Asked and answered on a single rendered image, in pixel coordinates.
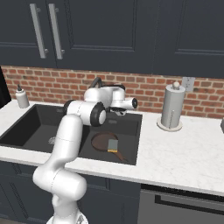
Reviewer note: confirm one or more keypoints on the black kitchen sink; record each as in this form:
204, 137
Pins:
35, 128

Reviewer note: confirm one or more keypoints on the grey dishwasher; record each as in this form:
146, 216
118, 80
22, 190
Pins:
186, 210

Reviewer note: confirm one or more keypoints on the black sink tap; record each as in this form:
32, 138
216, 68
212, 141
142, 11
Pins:
95, 81

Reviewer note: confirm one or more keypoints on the brown frying pan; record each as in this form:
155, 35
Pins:
100, 141

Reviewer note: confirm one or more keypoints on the white soap dispenser bottle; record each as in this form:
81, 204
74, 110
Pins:
22, 99

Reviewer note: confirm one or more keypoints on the grey and yellow sponge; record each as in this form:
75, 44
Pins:
113, 145

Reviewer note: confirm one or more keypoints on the grey wall socket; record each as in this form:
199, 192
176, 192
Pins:
188, 83

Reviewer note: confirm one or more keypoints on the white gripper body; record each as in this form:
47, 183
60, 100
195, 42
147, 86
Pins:
120, 111

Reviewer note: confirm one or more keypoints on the dark upper cupboard door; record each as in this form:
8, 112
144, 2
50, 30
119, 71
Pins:
108, 35
192, 35
17, 32

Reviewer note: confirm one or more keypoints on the dark cupboard door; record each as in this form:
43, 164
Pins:
14, 198
108, 35
17, 32
192, 35
113, 204

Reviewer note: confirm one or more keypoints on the dark lower cupboard door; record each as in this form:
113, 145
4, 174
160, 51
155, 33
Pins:
113, 204
14, 198

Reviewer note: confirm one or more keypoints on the grey object at worktop edge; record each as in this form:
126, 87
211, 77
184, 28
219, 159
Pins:
222, 125

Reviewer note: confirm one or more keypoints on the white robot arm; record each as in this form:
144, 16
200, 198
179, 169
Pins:
67, 137

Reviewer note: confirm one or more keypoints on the paper towel roll on holder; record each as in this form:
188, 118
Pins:
172, 108

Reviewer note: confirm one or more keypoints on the black tall appliance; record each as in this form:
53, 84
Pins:
4, 87

